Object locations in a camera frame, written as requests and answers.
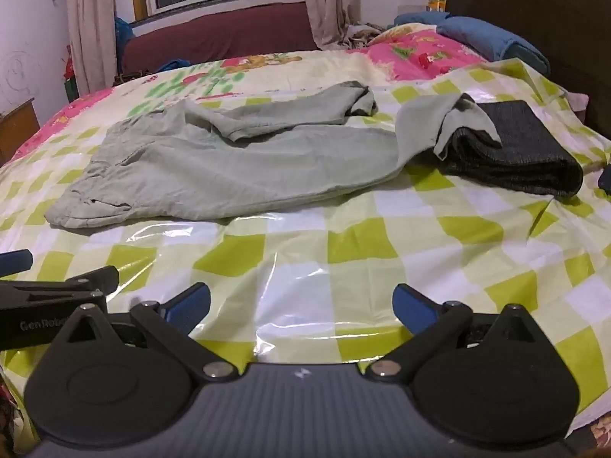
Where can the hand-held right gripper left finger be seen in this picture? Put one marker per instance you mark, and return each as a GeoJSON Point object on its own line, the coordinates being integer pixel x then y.
{"type": "Point", "coordinates": [190, 303]}

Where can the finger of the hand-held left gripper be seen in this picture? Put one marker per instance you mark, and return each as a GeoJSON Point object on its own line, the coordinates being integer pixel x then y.
{"type": "Point", "coordinates": [14, 263]}
{"type": "Point", "coordinates": [98, 277]}

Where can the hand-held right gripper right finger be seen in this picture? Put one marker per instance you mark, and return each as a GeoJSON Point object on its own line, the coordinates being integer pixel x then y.
{"type": "Point", "coordinates": [414, 309]}

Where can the grey pants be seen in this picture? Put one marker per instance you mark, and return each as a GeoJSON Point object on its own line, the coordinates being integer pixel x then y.
{"type": "Point", "coordinates": [215, 162]}

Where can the checkered floral bedsheet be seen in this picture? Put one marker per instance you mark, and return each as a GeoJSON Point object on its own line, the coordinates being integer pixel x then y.
{"type": "Point", "coordinates": [334, 267]}

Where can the wooden cabinet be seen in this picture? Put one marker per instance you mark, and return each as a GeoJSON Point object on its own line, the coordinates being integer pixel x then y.
{"type": "Point", "coordinates": [16, 129]}

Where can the dark grey folded cloth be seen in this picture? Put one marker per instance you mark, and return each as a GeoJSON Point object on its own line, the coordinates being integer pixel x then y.
{"type": "Point", "coordinates": [518, 152]}

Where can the blue cloth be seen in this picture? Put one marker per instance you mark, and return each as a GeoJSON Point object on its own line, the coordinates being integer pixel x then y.
{"type": "Point", "coordinates": [174, 64]}

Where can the beige curtain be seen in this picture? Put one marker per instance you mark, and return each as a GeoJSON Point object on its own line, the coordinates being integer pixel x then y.
{"type": "Point", "coordinates": [329, 0]}
{"type": "Point", "coordinates": [90, 24]}

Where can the pink printed blanket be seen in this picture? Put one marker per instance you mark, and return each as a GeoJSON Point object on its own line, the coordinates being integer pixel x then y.
{"type": "Point", "coordinates": [410, 52]}

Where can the maroon sofa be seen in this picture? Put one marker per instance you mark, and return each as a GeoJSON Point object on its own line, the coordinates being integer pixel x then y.
{"type": "Point", "coordinates": [215, 33]}

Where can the crumpled patterned cloth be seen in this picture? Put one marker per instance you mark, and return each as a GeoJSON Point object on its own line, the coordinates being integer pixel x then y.
{"type": "Point", "coordinates": [367, 36]}

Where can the blue folded blanket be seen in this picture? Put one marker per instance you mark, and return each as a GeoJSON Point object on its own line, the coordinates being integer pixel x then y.
{"type": "Point", "coordinates": [491, 40]}

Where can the dark brown headboard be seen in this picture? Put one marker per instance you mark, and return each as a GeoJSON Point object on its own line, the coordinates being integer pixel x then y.
{"type": "Point", "coordinates": [549, 4]}

